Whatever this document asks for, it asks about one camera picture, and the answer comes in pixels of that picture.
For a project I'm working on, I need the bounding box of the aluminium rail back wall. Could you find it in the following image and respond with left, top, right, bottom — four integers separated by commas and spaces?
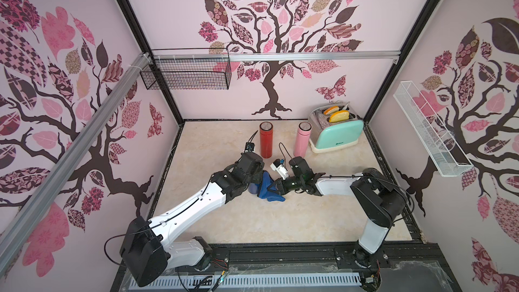
154, 51, 401, 62

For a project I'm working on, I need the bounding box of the red thermos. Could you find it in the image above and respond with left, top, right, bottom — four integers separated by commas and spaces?
259, 121, 274, 159

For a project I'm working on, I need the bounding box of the mint green toaster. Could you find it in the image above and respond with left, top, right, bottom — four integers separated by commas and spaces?
308, 101, 364, 154

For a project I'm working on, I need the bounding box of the toast slice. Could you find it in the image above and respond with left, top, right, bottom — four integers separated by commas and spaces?
328, 110, 350, 123
323, 105, 340, 116

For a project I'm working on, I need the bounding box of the white slotted cable duct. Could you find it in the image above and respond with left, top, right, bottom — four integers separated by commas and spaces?
123, 273, 362, 291

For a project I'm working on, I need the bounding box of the pink thermos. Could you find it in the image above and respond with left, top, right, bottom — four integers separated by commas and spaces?
293, 122, 312, 158

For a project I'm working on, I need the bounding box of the aluminium rail left wall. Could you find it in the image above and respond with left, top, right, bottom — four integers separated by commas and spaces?
1, 53, 151, 274

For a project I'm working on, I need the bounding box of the black wire basket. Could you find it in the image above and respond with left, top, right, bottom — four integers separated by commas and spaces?
140, 47, 232, 90

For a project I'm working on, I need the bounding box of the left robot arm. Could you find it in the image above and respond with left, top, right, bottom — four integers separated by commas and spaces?
120, 152, 264, 287

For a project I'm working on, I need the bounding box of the white wire shelf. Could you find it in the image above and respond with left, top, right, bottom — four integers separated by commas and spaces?
393, 81, 474, 177

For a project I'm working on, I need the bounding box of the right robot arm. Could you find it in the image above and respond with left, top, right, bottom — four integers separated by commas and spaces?
268, 157, 406, 268

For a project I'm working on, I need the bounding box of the toast slice rear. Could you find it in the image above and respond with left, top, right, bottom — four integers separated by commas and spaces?
323, 105, 340, 116

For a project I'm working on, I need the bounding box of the aluminium rail wall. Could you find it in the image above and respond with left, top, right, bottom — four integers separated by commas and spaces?
1, 53, 151, 274
154, 51, 401, 62

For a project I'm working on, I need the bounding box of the blue thermos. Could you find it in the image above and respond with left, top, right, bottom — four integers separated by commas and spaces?
248, 183, 260, 195

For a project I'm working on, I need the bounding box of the toast slice front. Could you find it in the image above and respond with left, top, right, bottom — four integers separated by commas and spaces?
328, 110, 350, 123

